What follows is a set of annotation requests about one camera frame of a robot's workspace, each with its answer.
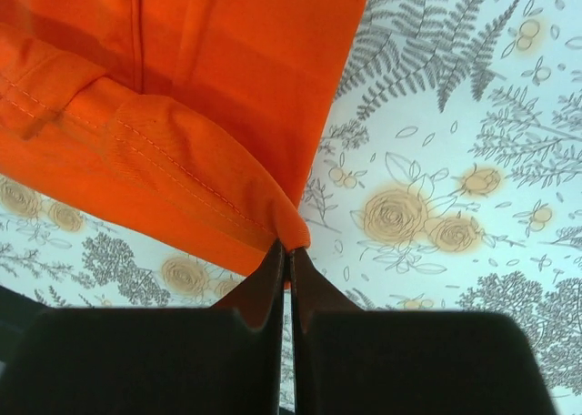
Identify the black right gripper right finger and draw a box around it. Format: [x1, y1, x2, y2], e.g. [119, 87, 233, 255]
[288, 248, 555, 414]

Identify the orange t shirt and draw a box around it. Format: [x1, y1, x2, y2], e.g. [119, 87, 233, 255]
[1, 0, 366, 275]

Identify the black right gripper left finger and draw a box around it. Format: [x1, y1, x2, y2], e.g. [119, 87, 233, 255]
[8, 242, 286, 414]

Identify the floral patterned table mat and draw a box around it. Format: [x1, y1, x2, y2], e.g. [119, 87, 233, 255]
[0, 0, 582, 415]

